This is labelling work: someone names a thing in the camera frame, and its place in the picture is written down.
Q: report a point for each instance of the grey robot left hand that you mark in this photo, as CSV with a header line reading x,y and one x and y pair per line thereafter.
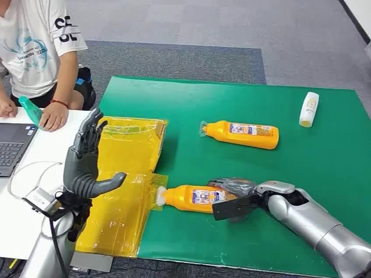
x,y
79,169

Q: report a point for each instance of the person's right hand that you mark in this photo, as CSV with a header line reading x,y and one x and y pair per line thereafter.
x,y
7,108

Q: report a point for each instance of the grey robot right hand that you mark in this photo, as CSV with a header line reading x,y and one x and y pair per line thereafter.
x,y
232,185

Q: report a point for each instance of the person's left hand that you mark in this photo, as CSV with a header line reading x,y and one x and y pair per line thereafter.
x,y
55,117

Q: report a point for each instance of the teal plastic bottle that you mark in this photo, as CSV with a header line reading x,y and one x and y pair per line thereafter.
x,y
30,109

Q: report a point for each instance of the orange detergent bottle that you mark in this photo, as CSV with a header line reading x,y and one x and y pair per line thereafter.
x,y
249,138
185,197

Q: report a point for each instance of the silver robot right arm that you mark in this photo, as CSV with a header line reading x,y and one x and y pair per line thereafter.
x,y
313,222

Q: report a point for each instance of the small white bottle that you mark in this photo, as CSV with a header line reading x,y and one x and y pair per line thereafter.
x,y
309,109

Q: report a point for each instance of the dark laptop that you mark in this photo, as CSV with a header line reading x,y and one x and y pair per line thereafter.
x,y
13,147

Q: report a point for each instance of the yellow plastic sheet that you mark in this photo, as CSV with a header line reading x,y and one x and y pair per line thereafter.
x,y
127,153

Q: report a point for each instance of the person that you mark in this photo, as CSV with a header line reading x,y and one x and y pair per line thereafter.
x,y
29,42

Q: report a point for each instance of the green table mat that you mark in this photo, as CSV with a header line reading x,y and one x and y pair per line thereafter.
x,y
232,99

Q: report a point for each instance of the grey metal plate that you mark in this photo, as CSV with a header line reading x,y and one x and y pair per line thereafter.
x,y
92,262

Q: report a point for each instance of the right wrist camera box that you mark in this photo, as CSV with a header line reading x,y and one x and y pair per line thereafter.
x,y
234,208

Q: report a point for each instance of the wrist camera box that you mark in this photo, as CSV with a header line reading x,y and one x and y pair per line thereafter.
x,y
43,200
234,208

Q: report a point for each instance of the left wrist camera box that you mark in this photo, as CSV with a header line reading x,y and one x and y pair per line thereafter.
x,y
43,200

